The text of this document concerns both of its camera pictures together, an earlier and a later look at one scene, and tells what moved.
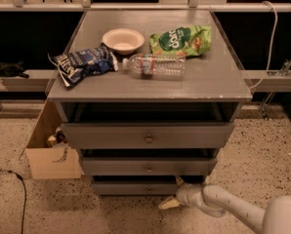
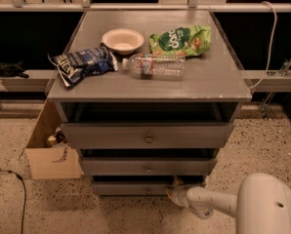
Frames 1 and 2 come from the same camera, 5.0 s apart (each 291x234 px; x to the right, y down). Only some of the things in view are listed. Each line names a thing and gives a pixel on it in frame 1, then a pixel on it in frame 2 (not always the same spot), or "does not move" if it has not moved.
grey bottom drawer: x=136 y=187 does not move
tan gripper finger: x=179 y=180 does not move
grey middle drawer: x=149 y=166 does not move
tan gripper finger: x=169 y=203 → x=169 y=194
